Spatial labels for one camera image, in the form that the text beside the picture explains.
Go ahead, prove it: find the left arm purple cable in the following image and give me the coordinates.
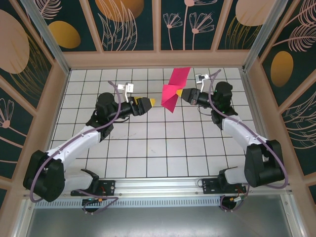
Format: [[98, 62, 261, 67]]
[[29, 80, 122, 216]]

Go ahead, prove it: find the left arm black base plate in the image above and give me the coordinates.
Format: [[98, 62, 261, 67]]
[[71, 179, 116, 197]]

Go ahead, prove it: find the slotted grey cable duct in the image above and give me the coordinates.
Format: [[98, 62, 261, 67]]
[[34, 198, 223, 209]]

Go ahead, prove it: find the aluminium frame post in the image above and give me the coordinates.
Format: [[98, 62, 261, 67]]
[[243, 0, 288, 72], [19, 0, 71, 75]]

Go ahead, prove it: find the grey metal sheet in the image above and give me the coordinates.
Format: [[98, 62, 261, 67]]
[[24, 207, 292, 237]]

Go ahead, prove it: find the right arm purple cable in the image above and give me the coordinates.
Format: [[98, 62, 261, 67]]
[[208, 69, 289, 213]]

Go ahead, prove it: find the pink paper sheet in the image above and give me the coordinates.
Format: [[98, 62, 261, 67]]
[[160, 66, 191, 114]]

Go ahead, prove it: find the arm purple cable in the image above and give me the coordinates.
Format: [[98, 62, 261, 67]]
[[29, 80, 122, 216], [208, 69, 289, 213]]

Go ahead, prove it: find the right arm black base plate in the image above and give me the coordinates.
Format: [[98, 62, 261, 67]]
[[201, 178, 246, 196]]

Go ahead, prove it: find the aluminium side rail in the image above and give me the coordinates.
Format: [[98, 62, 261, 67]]
[[240, 69, 278, 176]]

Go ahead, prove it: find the long aluminium mounting rail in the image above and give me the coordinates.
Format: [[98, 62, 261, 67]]
[[23, 175, 293, 198]]

